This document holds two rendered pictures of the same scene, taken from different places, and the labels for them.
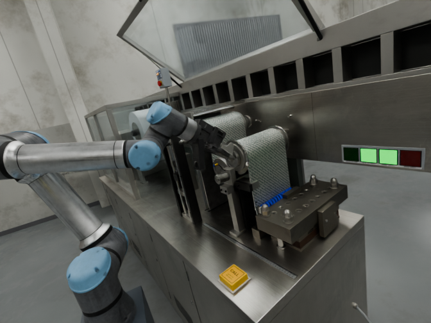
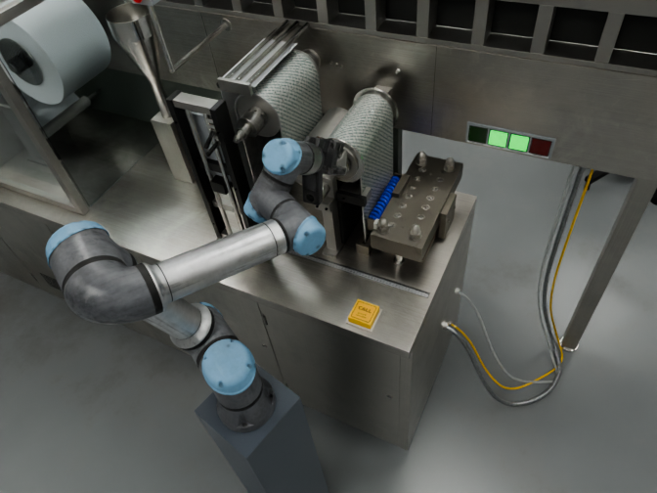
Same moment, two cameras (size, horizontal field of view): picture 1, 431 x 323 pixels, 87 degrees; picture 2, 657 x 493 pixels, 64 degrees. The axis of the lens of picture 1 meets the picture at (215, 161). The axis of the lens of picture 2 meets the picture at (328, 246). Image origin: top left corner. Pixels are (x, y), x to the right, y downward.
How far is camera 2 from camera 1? 0.81 m
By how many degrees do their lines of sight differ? 39
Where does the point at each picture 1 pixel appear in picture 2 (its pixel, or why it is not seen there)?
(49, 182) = not seen: hidden behind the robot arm
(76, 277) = (233, 381)
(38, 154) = (194, 277)
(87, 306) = (243, 402)
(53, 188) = not seen: hidden behind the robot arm
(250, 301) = (393, 334)
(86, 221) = (190, 315)
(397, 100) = (541, 85)
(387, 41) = (546, 16)
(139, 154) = (310, 241)
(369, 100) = (511, 78)
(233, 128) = (307, 91)
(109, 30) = not seen: outside the picture
